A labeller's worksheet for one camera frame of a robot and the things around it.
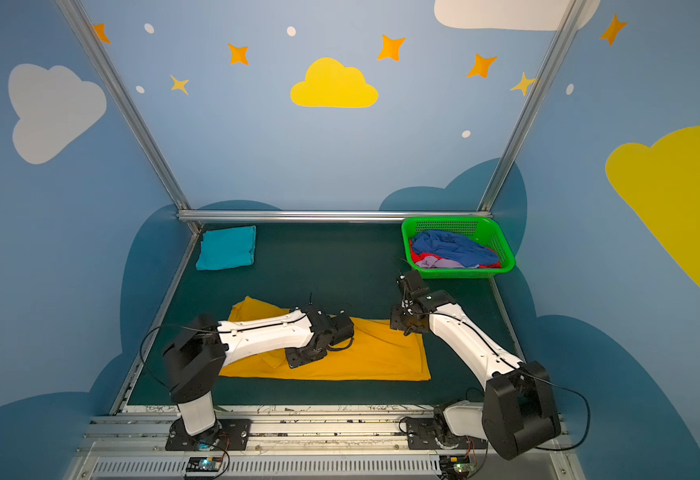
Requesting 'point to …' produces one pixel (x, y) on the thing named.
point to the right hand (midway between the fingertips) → (402, 317)
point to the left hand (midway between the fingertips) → (312, 361)
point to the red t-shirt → (418, 256)
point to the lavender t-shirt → (439, 263)
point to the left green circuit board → (203, 464)
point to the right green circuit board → (454, 467)
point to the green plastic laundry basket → (480, 228)
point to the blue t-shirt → (452, 247)
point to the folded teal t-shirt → (226, 248)
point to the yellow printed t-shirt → (378, 352)
